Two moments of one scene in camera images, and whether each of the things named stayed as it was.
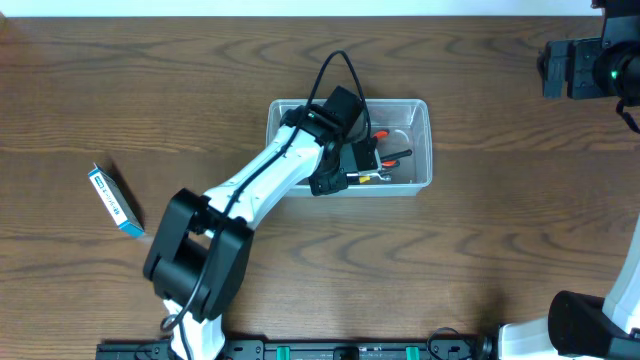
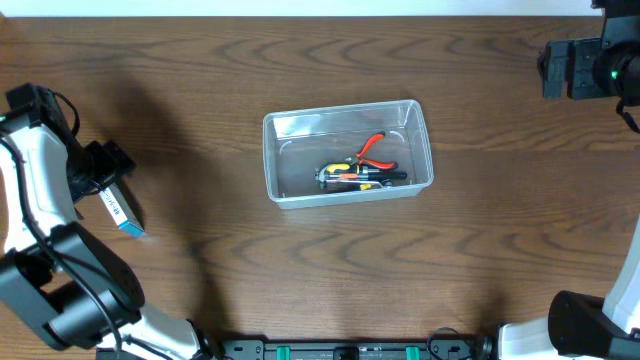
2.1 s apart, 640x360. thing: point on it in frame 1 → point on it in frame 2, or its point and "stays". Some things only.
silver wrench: x=384 y=174 → x=348 y=185
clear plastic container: x=275 y=112 → x=347 y=153
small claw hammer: x=407 y=152 → x=323 y=176
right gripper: x=552 y=68 stays
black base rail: x=310 y=349 stays
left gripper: x=365 y=156 → x=114 y=160
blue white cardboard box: x=117 y=202 stays
